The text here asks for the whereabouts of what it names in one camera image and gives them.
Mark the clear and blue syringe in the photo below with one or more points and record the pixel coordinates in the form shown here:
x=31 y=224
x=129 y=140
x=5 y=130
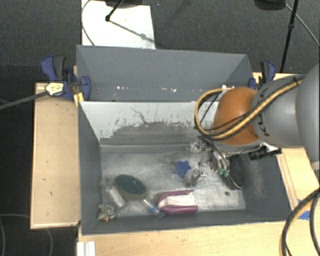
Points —
x=152 y=208

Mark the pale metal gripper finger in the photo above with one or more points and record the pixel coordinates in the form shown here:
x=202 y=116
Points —
x=197 y=175
x=198 y=147

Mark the blue star-shaped toy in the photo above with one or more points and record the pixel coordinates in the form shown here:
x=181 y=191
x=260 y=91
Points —
x=182 y=169

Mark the grey and orange toy animal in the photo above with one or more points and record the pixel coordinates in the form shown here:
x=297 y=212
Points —
x=106 y=212

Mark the grey metal bin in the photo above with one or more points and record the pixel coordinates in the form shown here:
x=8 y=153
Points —
x=150 y=75

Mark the black cylinder on white bracket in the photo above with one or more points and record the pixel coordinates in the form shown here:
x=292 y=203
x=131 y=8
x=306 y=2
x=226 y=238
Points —
x=260 y=153

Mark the pale wood board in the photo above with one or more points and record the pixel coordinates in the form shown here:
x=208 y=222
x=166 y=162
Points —
x=56 y=160

